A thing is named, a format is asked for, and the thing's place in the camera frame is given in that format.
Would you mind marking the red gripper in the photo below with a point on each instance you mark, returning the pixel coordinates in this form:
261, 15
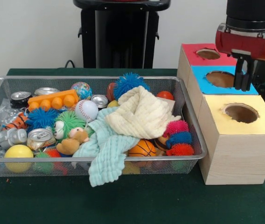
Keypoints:
246, 45

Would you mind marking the blue spiky toy with eyes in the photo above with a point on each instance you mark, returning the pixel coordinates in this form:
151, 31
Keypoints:
127, 84

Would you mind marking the mint green cloth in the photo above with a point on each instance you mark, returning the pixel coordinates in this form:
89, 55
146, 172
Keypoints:
109, 149

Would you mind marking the shallow silver mesh bin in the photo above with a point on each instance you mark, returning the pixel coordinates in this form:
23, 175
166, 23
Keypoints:
183, 109

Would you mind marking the wooden box with three holes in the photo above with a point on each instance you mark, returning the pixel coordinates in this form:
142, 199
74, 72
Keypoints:
237, 158

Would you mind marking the multicolour spiky caterpillar toy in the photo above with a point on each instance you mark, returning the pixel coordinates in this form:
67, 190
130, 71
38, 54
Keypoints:
179, 137

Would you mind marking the orange mini basketball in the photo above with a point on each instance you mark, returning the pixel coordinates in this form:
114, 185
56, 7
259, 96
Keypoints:
143, 149

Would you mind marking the white baseball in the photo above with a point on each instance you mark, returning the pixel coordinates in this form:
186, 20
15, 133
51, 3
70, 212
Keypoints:
85, 109

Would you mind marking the dark green tablecloth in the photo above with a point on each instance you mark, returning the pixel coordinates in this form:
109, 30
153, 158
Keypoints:
123, 203

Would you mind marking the green spiky toy with eyes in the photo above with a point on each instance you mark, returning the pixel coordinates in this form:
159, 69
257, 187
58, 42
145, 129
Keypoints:
69, 116

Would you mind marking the orange plastic building brick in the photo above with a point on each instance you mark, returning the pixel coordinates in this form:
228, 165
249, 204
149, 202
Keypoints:
53, 100

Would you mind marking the yellow ball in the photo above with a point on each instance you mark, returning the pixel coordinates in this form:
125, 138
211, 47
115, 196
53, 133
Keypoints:
18, 151

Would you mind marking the grey plastic robot toy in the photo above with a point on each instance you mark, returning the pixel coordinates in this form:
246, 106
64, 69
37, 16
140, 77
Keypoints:
6, 137

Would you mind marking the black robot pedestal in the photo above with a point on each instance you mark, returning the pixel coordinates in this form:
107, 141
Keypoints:
88, 39

